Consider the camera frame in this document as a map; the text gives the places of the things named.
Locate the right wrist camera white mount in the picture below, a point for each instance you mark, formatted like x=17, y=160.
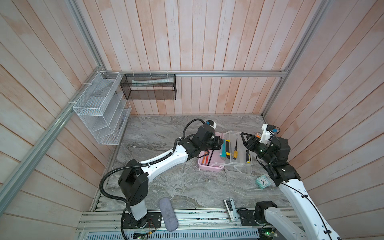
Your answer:
x=268, y=132

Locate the teal handled tool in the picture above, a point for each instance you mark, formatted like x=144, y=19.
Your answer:
x=223, y=150

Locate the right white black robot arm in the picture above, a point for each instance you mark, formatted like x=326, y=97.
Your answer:
x=272, y=155

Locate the pink plastic tool box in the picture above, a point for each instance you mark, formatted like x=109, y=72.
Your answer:
x=231, y=166

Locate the white wire mesh shelf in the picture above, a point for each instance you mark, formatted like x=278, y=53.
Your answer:
x=103, y=109

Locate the metal bracket on rail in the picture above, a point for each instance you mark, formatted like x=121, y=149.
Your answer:
x=231, y=209

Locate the black mesh wall basket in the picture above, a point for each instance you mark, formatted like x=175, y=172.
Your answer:
x=149, y=87

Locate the orange yellow handled screwdriver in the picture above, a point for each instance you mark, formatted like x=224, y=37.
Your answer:
x=235, y=154

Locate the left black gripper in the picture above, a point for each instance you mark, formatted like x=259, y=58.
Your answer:
x=218, y=143

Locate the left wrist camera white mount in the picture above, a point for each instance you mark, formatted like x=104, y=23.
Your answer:
x=211, y=123

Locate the aluminium front rail frame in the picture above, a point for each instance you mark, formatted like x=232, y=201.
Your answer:
x=194, y=224

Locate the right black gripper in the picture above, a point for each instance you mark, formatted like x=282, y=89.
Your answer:
x=252, y=139

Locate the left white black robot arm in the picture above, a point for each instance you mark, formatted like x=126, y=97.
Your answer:
x=198, y=136

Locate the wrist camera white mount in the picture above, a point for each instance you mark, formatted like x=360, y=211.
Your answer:
x=211, y=123
x=268, y=132

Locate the black yellow stubby screwdriver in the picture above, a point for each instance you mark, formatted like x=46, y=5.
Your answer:
x=228, y=149

